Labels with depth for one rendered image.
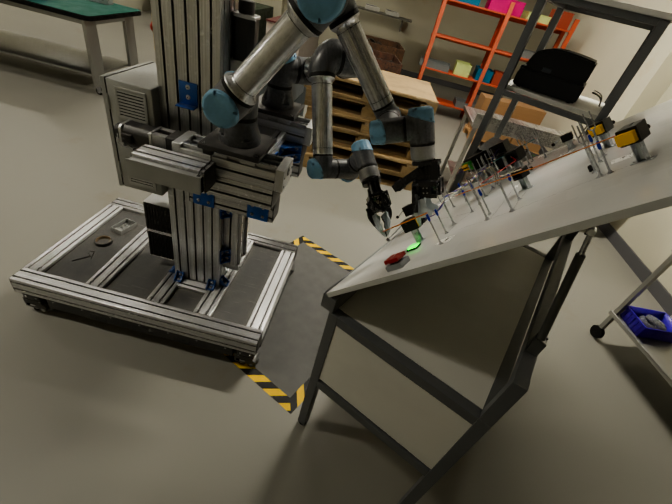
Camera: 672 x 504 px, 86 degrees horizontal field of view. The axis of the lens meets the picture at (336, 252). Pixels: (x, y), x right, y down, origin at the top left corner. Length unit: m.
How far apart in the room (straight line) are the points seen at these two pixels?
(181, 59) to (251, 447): 1.62
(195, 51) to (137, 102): 0.31
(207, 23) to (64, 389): 1.67
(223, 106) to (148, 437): 1.41
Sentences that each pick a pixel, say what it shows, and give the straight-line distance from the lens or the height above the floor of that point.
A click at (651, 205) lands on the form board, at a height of 1.52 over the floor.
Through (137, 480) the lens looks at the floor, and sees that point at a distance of 1.87.
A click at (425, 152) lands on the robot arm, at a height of 1.36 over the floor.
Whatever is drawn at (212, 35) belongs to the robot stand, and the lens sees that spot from 1.52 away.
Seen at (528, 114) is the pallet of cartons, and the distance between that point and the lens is 6.79.
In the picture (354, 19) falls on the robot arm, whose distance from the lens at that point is 1.22.
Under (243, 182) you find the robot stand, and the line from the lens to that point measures 1.43.
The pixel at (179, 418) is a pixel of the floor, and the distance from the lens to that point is 1.94.
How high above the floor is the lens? 1.73
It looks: 38 degrees down
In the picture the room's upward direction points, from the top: 15 degrees clockwise
